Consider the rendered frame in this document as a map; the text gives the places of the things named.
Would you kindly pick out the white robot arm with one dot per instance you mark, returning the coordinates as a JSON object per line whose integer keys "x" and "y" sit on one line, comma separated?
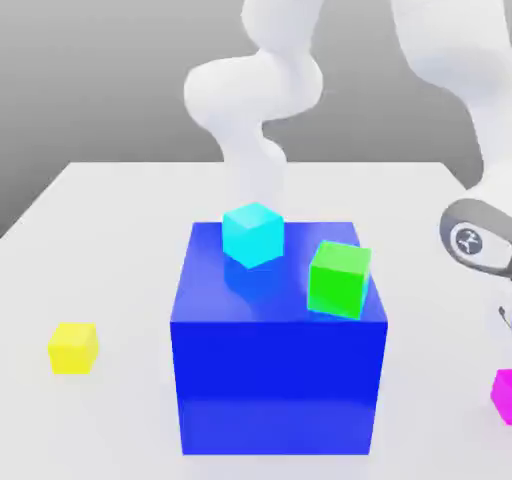
{"x": 256, "y": 88}

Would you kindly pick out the small yellow cube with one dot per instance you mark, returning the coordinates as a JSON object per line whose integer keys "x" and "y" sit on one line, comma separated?
{"x": 72, "y": 350}

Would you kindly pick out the small magenta cube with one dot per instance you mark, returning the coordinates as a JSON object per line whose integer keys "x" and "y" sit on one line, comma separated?
{"x": 504, "y": 396}

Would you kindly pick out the small green cube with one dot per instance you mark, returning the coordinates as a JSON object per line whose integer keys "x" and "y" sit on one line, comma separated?
{"x": 338, "y": 284}

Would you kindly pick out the small cyan cube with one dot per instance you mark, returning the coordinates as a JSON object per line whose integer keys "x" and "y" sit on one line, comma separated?
{"x": 252, "y": 236}

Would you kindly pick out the large blue box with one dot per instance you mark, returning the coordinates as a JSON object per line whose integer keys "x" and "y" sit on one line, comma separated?
{"x": 276, "y": 368}

